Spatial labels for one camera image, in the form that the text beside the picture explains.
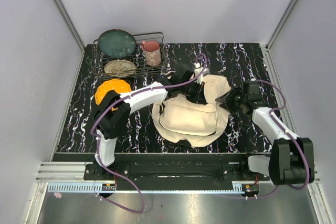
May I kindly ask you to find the dark green plate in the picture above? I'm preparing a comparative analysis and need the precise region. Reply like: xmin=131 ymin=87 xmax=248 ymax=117
xmin=98 ymin=29 xmax=137 ymax=58

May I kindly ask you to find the pink patterned mug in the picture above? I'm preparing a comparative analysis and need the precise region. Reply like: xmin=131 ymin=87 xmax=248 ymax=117
xmin=140 ymin=41 xmax=161 ymax=67

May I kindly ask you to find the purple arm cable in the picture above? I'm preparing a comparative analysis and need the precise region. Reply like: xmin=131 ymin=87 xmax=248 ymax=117
xmin=90 ymin=53 xmax=207 ymax=214
xmin=217 ymin=79 xmax=309 ymax=200

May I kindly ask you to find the orange dotted plate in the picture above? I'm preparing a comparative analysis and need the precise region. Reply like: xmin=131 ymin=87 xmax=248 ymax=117
xmin=94 ymin=79 xmax=132 ymax=106

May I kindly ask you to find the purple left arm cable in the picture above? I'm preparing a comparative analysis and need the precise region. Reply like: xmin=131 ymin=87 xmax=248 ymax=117
xmin=90 ymin=53 xmax=207 ymax=214

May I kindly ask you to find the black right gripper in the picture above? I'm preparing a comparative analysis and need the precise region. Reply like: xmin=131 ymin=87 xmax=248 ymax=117
xmin=215 ymin=85 xmax=247 ymax=114

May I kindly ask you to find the wire dish rack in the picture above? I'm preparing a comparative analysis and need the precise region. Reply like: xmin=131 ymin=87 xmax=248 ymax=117
xmin=90 ymin=32 xmax=167 ymax=80

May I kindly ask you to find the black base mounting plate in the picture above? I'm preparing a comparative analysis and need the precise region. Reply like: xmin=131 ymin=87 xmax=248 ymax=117
xmin=83 ymin=153 xmax=269 ymax=189

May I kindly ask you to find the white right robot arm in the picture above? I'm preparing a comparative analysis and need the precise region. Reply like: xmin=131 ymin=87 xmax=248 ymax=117
xmin=216 ymin=80 xmax=314 ymax=190

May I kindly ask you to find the cream canvas student bag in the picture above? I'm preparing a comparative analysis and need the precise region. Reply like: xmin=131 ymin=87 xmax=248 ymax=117
xmin=152 ymin=74 xmax=231 ymax=148

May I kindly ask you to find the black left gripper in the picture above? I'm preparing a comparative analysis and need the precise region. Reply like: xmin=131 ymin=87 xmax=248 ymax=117
xmin=180 ymin=79 xmax=206 ymax=105

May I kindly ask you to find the aluminium frame rail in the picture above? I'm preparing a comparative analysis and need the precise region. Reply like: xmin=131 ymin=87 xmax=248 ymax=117
xmin=38 ymin=0 xmax=86 ymax=49

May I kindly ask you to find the beige patterned plate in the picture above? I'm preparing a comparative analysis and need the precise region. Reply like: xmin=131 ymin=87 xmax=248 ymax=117
xmin=104 ymin=60 xmax=137 ymax=77

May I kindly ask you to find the white cable duct strip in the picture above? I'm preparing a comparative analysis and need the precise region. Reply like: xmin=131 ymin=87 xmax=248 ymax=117
xmin=47 ymin=182 xmax=244 ymax=194

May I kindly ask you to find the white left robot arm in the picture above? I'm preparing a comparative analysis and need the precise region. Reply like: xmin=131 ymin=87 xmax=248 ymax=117
xmin=90 ymin=63 xmax=208 ymax=180

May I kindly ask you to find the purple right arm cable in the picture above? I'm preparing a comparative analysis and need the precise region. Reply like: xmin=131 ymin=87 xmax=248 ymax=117
xmin=217 ymin=79 xmax=309 ymax=200

